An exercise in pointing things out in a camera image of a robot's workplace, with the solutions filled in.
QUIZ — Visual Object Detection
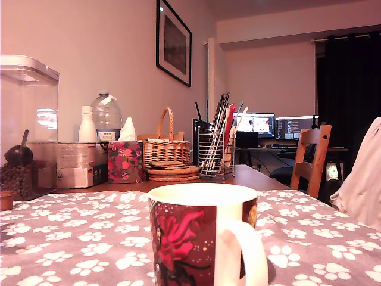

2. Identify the orange coffee capsule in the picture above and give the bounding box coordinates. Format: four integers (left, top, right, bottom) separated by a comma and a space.
0, 190, 17, 212

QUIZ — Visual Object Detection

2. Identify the black router with antennas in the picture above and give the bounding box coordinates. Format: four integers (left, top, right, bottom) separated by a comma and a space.
192, 100, 214, 165

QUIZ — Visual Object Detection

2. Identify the light wooden board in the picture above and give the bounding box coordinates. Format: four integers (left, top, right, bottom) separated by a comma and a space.
136, 132, 185, 142

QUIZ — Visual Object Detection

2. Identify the round cork trivet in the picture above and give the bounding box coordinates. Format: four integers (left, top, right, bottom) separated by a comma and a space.
148, 174, 199, 183
147, 166, 199, 177

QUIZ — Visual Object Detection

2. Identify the dark square cork coaster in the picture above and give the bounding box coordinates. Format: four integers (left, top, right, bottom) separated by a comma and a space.
148, 160, 185, 170

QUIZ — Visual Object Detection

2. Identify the red kitchen utensil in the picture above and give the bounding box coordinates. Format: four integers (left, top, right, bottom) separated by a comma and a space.
223, 103, 236, 141

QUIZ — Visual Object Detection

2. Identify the small black box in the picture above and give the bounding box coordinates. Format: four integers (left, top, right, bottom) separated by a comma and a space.
235, 131, 259, 149

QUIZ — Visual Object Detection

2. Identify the white tissue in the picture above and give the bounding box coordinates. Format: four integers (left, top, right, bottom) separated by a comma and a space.
118, 117, 138, 142

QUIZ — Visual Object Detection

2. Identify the white vertical pipe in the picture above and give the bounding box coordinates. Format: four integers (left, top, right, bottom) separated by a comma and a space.
204, 37, 216, 125

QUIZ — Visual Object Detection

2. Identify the monitor showing video windows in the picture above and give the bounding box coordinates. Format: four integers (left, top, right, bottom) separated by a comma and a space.
233, 112, 276, 139

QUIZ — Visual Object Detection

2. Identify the floral tissue box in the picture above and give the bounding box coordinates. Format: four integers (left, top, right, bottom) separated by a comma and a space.
107, 141, 144, 184

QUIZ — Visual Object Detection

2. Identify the large clear water bottle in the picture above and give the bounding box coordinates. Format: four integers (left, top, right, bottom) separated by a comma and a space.
91, 90, 124, 142

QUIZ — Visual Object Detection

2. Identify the backlit keyboard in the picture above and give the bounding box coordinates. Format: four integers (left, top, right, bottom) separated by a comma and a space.
266, 143, 298, 150

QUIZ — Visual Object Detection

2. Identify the white mug red flower print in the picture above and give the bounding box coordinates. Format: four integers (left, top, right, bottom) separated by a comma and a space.
147, 182, 270, 286

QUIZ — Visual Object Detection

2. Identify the dark office chair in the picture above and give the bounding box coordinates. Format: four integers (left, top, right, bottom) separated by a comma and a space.
269, 166, 295, 187

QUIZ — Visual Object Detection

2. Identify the black framed picture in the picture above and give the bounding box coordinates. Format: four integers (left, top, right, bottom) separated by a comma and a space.
155, 0, 193, 88

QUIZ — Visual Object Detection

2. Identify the white metal bottle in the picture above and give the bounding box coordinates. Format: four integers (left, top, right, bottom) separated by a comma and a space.
78, 105, 98, 143

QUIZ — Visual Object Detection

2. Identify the monitor showing code text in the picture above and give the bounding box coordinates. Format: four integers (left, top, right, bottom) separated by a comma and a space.
275, 116, 319, 141

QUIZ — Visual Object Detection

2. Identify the white printed cardboard box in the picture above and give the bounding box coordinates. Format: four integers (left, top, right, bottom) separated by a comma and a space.
28, 141, 110, 189

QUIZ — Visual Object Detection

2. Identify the wooden chair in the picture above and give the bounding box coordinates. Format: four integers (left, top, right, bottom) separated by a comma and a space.
289, 124, 333, 200

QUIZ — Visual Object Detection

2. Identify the grey paw print cloth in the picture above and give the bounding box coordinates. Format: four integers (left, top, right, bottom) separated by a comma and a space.
0, 189, 381, 286

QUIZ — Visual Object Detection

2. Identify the computer case glowing fan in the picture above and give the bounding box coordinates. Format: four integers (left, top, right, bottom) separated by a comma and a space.
324, 161, 343, 182

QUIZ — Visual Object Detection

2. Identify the dark desk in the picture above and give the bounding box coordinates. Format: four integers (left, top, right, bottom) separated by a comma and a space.
234, 145, 349, 175

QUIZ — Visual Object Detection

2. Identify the white curtain rod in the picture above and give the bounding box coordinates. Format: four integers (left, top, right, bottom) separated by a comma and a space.
311, 33, 381, 44

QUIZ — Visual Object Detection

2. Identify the clear container white lid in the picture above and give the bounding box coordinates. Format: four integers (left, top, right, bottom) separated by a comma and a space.
0, 54, 60, 201

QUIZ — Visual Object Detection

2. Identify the black curtain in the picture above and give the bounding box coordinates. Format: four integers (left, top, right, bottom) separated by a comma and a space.
316, 31, 381, 206

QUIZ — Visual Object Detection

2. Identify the dark brown scoop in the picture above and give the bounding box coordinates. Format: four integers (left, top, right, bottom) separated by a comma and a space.
4, 129, 34, 166

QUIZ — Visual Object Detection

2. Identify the pale draped fabric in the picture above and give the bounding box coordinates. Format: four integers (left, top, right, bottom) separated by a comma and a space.
329, 117, 381, 232

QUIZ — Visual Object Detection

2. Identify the wicker basket with handle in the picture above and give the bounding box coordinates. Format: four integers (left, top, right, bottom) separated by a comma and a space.
136, 107, 191, 170

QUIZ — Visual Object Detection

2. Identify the metal wire utensil rack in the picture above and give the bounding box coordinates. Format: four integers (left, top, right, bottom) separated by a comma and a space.
197, 125, 236, 181

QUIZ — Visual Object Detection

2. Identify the black utensil handles bundle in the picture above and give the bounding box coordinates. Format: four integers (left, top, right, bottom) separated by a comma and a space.
205, 92, 230, 175

